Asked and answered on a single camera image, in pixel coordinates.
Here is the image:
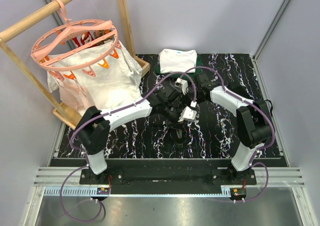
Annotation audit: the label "black canvas sneaker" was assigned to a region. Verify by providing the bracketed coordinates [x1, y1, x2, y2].
[168, 122, 186, 145]

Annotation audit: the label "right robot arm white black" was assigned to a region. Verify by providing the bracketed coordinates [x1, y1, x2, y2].
[193, 72, 275, 185]

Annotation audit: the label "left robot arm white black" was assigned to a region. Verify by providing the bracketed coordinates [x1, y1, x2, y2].
[74, 84, 186, 184]

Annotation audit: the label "folded green garment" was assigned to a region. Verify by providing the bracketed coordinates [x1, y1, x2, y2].
[155, 54, 202, 82]

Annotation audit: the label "folded white t-shirt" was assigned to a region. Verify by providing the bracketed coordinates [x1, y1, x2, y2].
[159, 49, 198, 74]

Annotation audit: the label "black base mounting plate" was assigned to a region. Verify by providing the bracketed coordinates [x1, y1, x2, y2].
[79, 159, 257, 197]

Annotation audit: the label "white cloth hanging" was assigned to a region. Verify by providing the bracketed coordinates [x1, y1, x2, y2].
[47, 46, 142, 110]

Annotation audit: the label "pink cloth hanging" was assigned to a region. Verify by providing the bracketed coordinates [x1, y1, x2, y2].
[59, 82, 95, 116]

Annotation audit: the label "pink round clip hanger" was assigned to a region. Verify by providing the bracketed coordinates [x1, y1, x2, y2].
[31, 0, 120, 81]

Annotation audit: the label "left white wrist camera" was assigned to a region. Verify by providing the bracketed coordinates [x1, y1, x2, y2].
[178, 101, 197, 122]

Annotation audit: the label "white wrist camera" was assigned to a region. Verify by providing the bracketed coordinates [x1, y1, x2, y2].
[174, 78, 189, 95]
[178, 101, 197, 122]

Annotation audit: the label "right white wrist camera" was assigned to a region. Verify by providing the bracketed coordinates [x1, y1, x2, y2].
[174, 78, 189, 95]

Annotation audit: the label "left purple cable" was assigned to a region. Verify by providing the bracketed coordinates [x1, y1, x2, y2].
[59, 72, 198, 223]

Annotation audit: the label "purple cable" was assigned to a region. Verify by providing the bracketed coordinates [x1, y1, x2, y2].
[59, 72, 198, 223]
[178, 66, 276, 202]

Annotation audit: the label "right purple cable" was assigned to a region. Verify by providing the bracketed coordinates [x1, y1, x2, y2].
[178, 66, 276, 202]

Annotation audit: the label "wooden drying rack frame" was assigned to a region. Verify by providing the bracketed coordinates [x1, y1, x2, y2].
[0, 0, 150, 129]

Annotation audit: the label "aluminium rail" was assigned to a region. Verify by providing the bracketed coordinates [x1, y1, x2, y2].
[33, 167, 305, 198]

